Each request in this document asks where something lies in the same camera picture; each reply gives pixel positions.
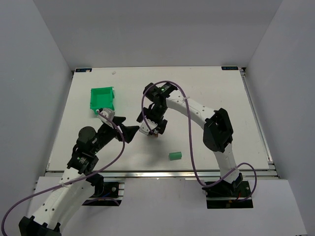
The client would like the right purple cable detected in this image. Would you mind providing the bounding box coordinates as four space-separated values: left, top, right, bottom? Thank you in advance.
141 80 258 197

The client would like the right blue corner label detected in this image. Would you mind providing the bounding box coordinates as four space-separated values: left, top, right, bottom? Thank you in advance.
221 66 239 71

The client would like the aluminium table frame rail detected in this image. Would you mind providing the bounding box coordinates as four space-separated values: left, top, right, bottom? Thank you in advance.
239 67 280 178

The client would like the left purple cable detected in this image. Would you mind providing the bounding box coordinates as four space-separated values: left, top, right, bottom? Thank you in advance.
0 109 126 234

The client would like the blue corner label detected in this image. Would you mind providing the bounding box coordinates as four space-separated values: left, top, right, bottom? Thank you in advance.
75 68 92 73
221 66 239 71

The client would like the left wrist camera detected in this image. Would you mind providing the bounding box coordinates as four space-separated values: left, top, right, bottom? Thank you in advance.
96 108 115 122

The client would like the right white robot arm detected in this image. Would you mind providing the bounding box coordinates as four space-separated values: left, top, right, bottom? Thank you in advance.
137 81 243 188

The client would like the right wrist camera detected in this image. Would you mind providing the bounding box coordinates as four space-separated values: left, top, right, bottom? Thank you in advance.
139 120 158 136

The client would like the green plastic bin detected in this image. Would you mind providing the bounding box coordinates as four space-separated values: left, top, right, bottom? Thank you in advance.
90 87 115 114

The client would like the left blue corner label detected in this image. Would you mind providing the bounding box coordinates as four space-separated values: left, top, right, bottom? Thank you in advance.
75 68 92 73

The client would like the green cylinder block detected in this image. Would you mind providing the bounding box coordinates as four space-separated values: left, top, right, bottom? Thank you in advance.
169 151 182 161

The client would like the purple cable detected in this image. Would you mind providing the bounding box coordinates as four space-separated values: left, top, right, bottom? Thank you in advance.
0 109 126 234
141 80 258 197

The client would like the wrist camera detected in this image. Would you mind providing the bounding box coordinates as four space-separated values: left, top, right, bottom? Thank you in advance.
96 108 115 122
139 120 158 136

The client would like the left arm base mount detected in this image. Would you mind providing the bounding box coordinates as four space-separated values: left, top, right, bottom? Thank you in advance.
82 177 125 207

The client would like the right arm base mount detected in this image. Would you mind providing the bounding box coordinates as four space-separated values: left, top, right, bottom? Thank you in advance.
202 181 253 209

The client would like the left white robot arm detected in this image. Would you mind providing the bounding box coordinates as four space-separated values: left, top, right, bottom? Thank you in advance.
19 117 139 236

